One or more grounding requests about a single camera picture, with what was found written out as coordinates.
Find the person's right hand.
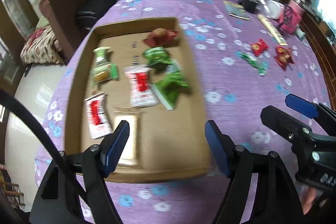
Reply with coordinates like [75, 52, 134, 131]
[301, 187, 317, 215]

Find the beige cracker packet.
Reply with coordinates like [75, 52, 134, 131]
[114, 113, 138, 167]

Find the purple floral tablecloth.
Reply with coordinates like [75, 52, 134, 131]
[34, 0, 334, 224]

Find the thin green candy packet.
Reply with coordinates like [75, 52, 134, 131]
[239, 52, 267, 76]

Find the small red candy packet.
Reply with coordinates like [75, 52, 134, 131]
[251, 39, 269, 57]

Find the red white snack packet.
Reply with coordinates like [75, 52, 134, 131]
[124, 65, 159, 108]

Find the small green booklet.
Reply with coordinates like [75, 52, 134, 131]
[223, 1, 250, 20]

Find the green pea snack bag two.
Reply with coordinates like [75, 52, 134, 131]
[151, 59, 190, 111]

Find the black cable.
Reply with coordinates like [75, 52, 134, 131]
[0, 88, 87, 204]

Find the floral blanket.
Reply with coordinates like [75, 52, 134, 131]
[20, 16, 64, 65]

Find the black small gadget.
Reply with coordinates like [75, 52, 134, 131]
[238, 0, 260, 14]

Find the brown cardboard tray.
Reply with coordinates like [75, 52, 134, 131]
[64, 18, 211, 183]

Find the white round container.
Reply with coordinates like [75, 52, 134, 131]
[266, 0, 285, 20]

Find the pink knitted bottle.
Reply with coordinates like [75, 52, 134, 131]
[278, 0, 306, 34]

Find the dark red snack packet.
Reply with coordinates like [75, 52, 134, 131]
[274, 46, 295, 71]

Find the green silver snack packet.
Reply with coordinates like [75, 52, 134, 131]
[91, 63, 119, 86]

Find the cream lotion tube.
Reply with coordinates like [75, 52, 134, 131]
[257, 14, 288, 46]

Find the green white candy packet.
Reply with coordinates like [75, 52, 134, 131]
[93, 47, 110, 67]

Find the brown armchair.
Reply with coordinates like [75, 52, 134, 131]
[39, 0, 89, 62]

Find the green pea snack bag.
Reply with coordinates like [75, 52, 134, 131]
[142, 47, 172, 71]

